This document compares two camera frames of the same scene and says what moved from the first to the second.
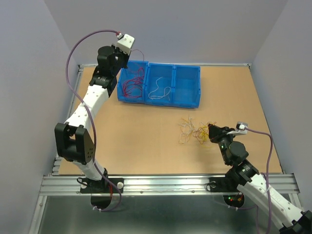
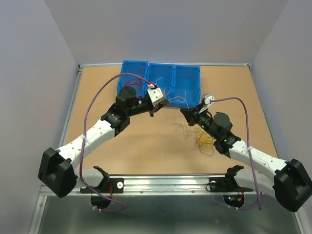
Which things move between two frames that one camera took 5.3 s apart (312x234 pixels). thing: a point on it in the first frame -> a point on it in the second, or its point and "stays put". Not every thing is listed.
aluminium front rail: (68, 184) stays put
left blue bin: (132, 82) stays put
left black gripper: (126, 56) -> (159, 105)
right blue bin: (186, 86) stays put
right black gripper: (215, 132) -> (191, 115)
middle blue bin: (159, 84) stays put
